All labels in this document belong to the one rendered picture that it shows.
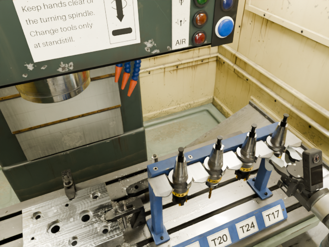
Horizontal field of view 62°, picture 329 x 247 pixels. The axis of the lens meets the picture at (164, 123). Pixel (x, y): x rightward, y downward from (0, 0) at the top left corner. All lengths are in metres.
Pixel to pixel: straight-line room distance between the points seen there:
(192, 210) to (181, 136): 0.83
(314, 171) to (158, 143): 1.13
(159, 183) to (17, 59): 0.48
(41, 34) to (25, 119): 0.86
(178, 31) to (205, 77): 1.49
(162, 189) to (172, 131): 1.15
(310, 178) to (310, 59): 0.65
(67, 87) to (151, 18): 0.25
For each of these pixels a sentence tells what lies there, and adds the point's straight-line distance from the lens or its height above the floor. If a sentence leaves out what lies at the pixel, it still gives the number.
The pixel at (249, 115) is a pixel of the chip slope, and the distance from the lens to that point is 1.66.
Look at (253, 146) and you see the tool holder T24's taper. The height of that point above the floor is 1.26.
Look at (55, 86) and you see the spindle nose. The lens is 0.59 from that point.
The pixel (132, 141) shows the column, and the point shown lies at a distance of 1.46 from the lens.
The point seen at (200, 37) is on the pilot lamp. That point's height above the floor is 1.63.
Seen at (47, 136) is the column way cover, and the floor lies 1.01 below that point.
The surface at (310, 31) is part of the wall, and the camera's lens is 1.32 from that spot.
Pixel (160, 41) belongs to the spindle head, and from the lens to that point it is 0.46.
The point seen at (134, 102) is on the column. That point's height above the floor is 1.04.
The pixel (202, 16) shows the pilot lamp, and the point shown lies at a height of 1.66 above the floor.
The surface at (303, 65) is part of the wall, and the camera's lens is 1.38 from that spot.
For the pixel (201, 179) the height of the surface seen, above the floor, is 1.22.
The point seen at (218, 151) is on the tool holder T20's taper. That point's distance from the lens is 0.74.
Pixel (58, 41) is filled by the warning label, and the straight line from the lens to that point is 0.42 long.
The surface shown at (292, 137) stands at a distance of 0.95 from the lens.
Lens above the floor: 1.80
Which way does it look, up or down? 39 degrees down
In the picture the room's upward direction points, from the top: 1 degrees counter-clockwise
